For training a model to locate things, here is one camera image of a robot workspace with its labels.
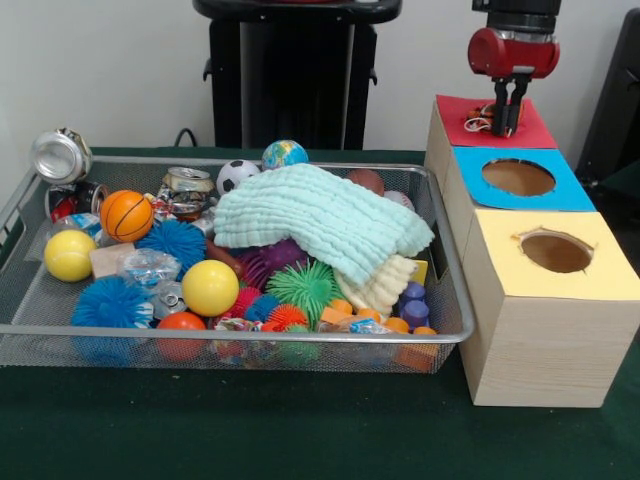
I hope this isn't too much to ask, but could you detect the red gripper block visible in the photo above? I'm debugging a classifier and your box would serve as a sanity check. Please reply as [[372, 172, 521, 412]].
[[467, 26, 562, 138]]

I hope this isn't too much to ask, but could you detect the orange striped tiger plush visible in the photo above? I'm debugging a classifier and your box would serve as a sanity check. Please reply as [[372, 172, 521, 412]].
[[463, 102, 524, 137]]

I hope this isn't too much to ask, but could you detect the mint green cloth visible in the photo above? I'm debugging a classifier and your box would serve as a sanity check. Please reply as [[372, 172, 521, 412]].
[[213, 163, 436, 287]]

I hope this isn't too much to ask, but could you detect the crushed silver drink can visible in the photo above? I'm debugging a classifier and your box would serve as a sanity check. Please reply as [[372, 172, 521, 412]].
[[29, 128, 94, 185]]

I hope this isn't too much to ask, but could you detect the wooden three-hole box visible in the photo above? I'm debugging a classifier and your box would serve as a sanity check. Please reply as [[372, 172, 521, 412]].
[[423, 94, 640, 407]]

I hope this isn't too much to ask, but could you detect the shallow clear mesh bin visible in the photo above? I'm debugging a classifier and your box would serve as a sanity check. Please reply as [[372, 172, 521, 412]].
[[0, 154, 476, 374]]

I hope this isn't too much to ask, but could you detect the black upright stand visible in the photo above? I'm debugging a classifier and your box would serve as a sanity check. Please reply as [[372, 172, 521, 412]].
[[574, 8, 640, 176]]

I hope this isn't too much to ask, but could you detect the cream waffle cloth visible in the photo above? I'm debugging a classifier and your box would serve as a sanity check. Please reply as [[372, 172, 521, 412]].
[[333, 254, 420, 319]]

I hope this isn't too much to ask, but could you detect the globe print ball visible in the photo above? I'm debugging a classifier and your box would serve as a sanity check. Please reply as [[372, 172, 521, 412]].
[[262, 139, 310, 170]]

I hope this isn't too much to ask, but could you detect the green spiky ball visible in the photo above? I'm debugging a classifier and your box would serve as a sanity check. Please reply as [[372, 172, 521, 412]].
[[264, 258, 346, 329]]

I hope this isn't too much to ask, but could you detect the smooth yellow ball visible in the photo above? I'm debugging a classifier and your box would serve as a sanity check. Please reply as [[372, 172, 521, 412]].
[[181, 259, 241, 318]]

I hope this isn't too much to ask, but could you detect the blue spiky ball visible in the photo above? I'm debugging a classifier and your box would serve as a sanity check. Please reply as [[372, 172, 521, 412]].
[[134, 219, 208, 279], [72, 276, 155, 329]]

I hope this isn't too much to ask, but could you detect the dark green table cloth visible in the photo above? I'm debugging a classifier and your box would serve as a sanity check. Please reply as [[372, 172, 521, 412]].
[[0, 145, 640, 480]]

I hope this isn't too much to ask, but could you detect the orange basketball toy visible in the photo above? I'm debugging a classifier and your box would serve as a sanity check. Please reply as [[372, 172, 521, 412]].
[[98, 189, 155, 244]]

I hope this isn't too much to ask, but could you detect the yellow tennis ball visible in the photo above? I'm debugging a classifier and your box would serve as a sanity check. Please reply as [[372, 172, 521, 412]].
[[43, 229, 99, 284]]

